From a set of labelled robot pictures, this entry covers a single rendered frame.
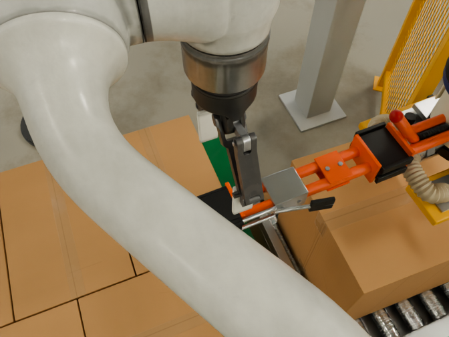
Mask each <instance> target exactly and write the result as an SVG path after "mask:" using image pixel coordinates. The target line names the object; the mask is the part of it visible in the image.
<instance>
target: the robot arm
mask: <svg viewBox="0 0 449 337"><path fill-rule="evenodd" d="M279 4H280V0H0V88H2V89H4V90H6V91H8V92H10V93H12V94H14V95H15V97H16V98H17V101H18V103H19V106H20V109H21V111H22V114H23V117H24V120H25V123H26V125H27V129H28V131H29V133H30V135H31V138H32V140H33V143H34V145H35V147H36V149H37V151H38V153H39V155H40V157H41V159H42V160H43V162H44V164H45V165H46V167H47V169H48V171H49V172H50V173H51V175H52V176H53V178H54V179H55V180H56V182H57V183H58V184H59V186H60V187H61V188H62V189H63V190H64V191H65V193H66V194H67V195H68V196H69V197H70V199H71V200H72V201H73V202H74V203H75V204H76V205H77V206H78V207H79V208H80V209H81V210H82V211H83V212H84V213H85V214H86V215H87V216H88V217H89V218H90V219H92V220H93V221H94V222H95V223H96V224H97V225H98V226H100V227H101V228H102V229H103V230H104V231H105V232H106V233H107V234H108V235H109V236H110V237H112V238H113V239H114V240H115V241H116V242H118V243H119V244H120V245H121V246H122V247H123V248H124V249H125V250H126V251H127V252H129V253H130V254H131V255H132V256H133V257H135V258H136V259H137V260H138V261H139V262H140V263H141V264H142V265H143V266H144V267H146V268H147V269H148V270H149V271H151V272H152V273H153V274H154V275H155V276H156V277H157V278H158V279H159V280H160V281H162V282H163V283H164V284H165V285H166V286H168V287H169V288H170V289H171V290H172V291H173V292H174V293H175V294H176V295H177V296H179V297H180V298H181V299H182V300H183V301H185V302H186V303H187V304H188V305H189V306H190V307H191V308H192V309H193V310H194V311H196V312H197V313H198V314H199V315H200V316H202V317H203V318H204V319H205V320H206V321H207V322H208V323H209V324H210V325H211V326H213V327H214V328H215V329H216V330H218V331H219V332H220V333H221V334H222V335H223V336H224V337H371V336H370V335H369V334H368V333H367V332H366V331H365V330H364V329H363V328H362V327H361V326H360V325H359V324H358V323H357V322H356V321H355V320H354V319H353V318H352V317H351V316H350V315H349V314H347V313H346V312H345V311H344V310H343V309H342V308H341V307H340V306H338V305H337V304H336V303H335V302H334V301H333V300H332V299H331V298H329V297H328V296H327V295H326V294H324V293H323V292H322V291H321V290H320V289H319V288H317V287H316V286H314V285H313V284H312V283H311V282H309V281H308V280H307V279H305V278H304V277H303V276H302V275H300V274H299V273H297V272H296V271H295V270H294V269H293V268H291V267H290V266H288V265H287V264H286V263H285V262H283V261H282V260H280V259H279V258H278V257H277V256H275V255H274V254H272V253H271V252H270V251H269V250H267V249H266V248H264V247H263V246H262V245H261V244H259V243H258V242H256V241H255V240H254V239H252V238H251V237H249V236H248V235H247V234H246V233H244V232H243V231H241V230H240V229H239V228H238V227H236V226H235V225H233V224H232V223H231V222H230V221H228V220H227V219H225V218H224V217H223V216H222V215H220V214H219V213H217V212H216V211H215V210H214V209H212V208H211V207H209V206H208V205H207V204H206V203H204V202H203V201H201V200H200V199H199V198H198V197H196V196H195V195H193V194H192V193H191V192H190V191H188V190H187V189H185V188H184V187H183V186H182V185H180V184H179V183H177V182H176V181H175V180H174V179H172V178H171V177H169V176H168V175H167V174H166V173H164V172H163V171H162V170H160V169H159V168H158V167H157V166H155V165H154V164H152V163H151V162H150V161H149V160H147V159H146V158H145V157H143V156H142V155H141V154H140V153H139V152H138V151H137V150H136V149H135V148H134V147H133V146H132V145H131V144H130V143H129V142H128V141H127V140H126V139H125V138H124V137H123V135H122V134H121V133H120V131H119V130H118V128H117V126H116V125H115V123H114V120H113V118H112V115H111V112H110V107H109V102H108V93H109V89H110V86H112V85H114V84H115V83H116V82H117V81H118V80H119V79H120V78H121V77H122V76H123V74H124V72H125V71H126V68H127V65H128V53H129V51H130V46H132V45H137V44H140V43H144V40H145V42H151V41H179V42H180V46H181V52H182V64H183V68H184V72H185V74H186V76H187V77H188V79H189V80H190V81H191V86H192V89H191V96H192V97H193V98H194V100H195V102H196V103H195V104H196V105H195V106H196V108H197V110H199V112H197V120H198V135H199V141H200V142H201V143H202V142H206V141H209V140H212V139H215V138H218V136H219V139H220V143H221V144H222V145H223V146H224V147H225V148H226V150H227V154H228V157H229V162H230V165H231V170H232V173H233V177H234V180H235V185H236V186H234V187H233V192H232V195H233V201H232V212H233V215H236V214H238V213H241V212H243V211H246V210H249V209H252V207H253V203H256V202H259V201H262V200H264V194H263V186H262V181H261V173H260V168H259V159H258V154H257V135H256V134H255V133H254V132H252V133H248V130H247V125H246V122H245V120H246V118H247V116H246V113H245V111H246V110H247V108H248V107H249V106H250V105H251V104H252V103H253V101H254V100H255V97H256V95H257V84H258V81H259V80H260V79H261V77H262V75H263V74H264V72H265V68H266V63H267V51H268V44H269V40H270V35H271V22H272V20H273V18H274V16H275V14H276V12H277V10H278V8H279ZM232 133H235V134H236V136H234V137H232V138H228V139H226V138H225V134H232Z"/></svg>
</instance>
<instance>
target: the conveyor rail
mask: <svg viewBox="0 0 449 337"><path fill-rule="evenodd" d="M447 336H449V315H448V316H446V317H444V318H441V319H439V320H437V321H435V322H433V323H431V324H428V325H427V326H424V327H423V328H420V329H418V330H416V331H414V332H412V333H410V334H407V335H405V336H403V337H447Z"/></svg>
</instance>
